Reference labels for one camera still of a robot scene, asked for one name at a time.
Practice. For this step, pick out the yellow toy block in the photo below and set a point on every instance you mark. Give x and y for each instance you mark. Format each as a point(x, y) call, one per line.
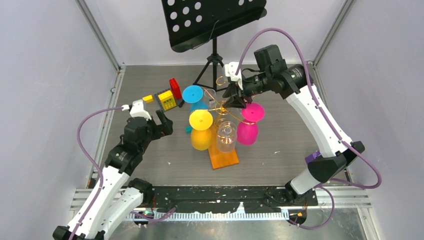
point(166, 100)

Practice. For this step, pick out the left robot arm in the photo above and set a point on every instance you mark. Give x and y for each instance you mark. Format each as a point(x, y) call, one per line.
point(115, 195)

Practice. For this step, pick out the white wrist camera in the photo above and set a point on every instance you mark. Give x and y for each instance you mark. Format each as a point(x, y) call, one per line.
point(137, 109)
point(233, 73)

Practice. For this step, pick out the blue plastic goblet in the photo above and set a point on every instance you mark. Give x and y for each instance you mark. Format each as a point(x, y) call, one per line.
point(193, 95)

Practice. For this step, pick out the orange plastic goblet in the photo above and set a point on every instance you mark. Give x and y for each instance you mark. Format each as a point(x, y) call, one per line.
point(201, 135)

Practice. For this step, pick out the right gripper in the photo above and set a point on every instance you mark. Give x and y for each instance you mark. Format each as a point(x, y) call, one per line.
point(236, 100)

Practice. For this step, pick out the clear stemless wine glass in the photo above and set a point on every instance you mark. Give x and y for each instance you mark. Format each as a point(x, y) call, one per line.
point(226, 137)

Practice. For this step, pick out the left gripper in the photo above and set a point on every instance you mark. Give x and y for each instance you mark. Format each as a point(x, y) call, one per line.
point(161, 130)

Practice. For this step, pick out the small yellow toy brick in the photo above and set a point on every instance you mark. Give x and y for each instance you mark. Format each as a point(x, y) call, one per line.
point(148, 98)

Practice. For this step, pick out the red toy block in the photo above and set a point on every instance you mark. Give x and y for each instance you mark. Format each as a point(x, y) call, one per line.
point(175, 89)

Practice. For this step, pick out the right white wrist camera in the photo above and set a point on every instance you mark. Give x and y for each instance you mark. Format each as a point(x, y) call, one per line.
point(233, 73)

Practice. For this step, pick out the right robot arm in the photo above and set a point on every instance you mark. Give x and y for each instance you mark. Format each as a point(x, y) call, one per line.
point(337, 150)

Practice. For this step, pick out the pink plastic goblet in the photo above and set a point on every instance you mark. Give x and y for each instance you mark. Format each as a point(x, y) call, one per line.
point(247, 129)

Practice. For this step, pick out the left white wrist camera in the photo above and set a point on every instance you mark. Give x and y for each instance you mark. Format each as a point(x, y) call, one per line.
point(137, 109)

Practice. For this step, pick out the purple tape dispenser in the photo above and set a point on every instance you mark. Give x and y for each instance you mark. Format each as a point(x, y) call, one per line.
point(312, 157)

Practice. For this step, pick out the gold wine glass rack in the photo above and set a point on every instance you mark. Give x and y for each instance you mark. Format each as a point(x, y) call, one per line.
point(219, 159)

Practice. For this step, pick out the small clear wine glass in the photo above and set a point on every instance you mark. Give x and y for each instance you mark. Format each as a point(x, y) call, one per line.
point(209, 96)

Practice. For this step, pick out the black music stand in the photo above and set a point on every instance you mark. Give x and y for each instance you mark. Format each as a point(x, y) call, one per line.
point(193, 23)

